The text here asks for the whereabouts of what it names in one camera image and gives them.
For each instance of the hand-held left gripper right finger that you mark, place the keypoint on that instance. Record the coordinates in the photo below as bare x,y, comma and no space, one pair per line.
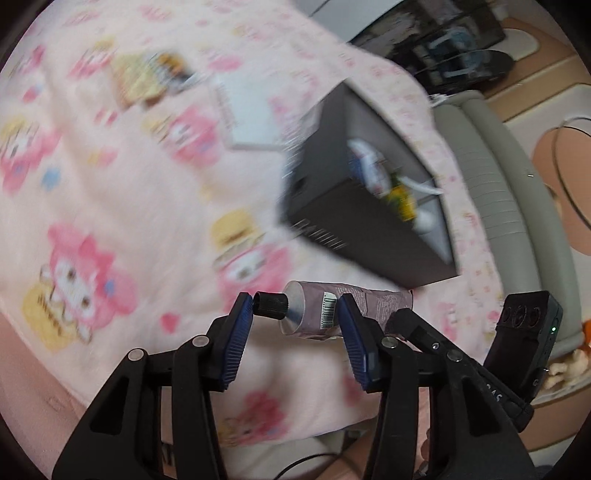
355,341

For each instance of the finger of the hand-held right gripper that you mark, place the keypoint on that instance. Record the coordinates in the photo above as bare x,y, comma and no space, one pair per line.
415,330

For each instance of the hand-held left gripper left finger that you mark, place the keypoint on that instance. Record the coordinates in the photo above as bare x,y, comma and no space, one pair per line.
238,341

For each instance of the purple cream tube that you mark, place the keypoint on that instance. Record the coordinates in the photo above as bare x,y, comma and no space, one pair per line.
314,304

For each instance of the dark grey shoe box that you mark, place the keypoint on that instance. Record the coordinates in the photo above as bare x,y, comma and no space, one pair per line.
351,240

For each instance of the beige plush toy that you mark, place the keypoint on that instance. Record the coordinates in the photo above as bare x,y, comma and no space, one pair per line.
565,369

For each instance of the yellow candy packet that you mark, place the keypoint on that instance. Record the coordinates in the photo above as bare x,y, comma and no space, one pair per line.
401,203

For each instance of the white wet wipes pack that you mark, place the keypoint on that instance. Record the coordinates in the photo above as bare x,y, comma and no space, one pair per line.
369,166

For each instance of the pink printed blanket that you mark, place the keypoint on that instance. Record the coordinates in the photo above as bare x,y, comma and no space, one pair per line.
115,194

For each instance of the white card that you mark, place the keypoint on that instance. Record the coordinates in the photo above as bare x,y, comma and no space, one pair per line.
249,115

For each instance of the black skateboard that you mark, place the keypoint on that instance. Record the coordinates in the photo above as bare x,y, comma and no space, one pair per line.
489,64

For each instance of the yellow paper tag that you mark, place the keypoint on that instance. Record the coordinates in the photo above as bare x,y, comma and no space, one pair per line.
134,81

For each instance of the blue white toy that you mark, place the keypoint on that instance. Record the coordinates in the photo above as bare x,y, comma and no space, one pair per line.
455,50

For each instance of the glass door cabinet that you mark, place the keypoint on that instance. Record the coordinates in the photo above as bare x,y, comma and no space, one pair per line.
406,27

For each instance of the white wardrobe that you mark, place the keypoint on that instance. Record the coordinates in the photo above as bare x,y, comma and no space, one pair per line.
337,18

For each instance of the round orange wall panel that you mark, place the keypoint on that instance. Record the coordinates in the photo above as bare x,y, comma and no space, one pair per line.
577,194

